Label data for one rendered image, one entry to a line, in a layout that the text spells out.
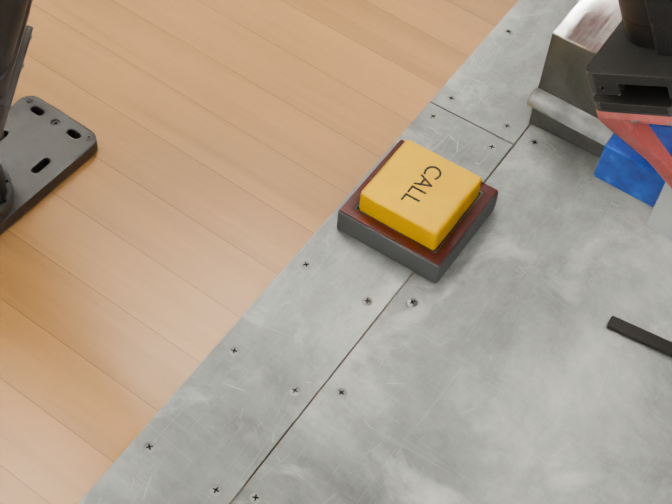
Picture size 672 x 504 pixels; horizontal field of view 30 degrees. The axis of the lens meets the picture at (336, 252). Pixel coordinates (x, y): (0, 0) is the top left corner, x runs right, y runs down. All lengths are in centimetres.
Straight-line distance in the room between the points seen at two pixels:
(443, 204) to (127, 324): 22
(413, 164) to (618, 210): 15
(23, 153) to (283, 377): 25
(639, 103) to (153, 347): 34
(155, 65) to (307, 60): 11
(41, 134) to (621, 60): 42
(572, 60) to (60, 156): 36
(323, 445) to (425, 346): 10
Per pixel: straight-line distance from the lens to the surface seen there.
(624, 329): 83
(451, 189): 83
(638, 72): 65
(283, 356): 79
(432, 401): 78
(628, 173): 73
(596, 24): 89
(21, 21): 71
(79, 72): 96
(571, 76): 89
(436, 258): 82
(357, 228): 84
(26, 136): 90
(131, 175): 88
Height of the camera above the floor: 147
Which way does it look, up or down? 53 degrees down
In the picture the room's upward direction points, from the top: 5 degrees clockwise
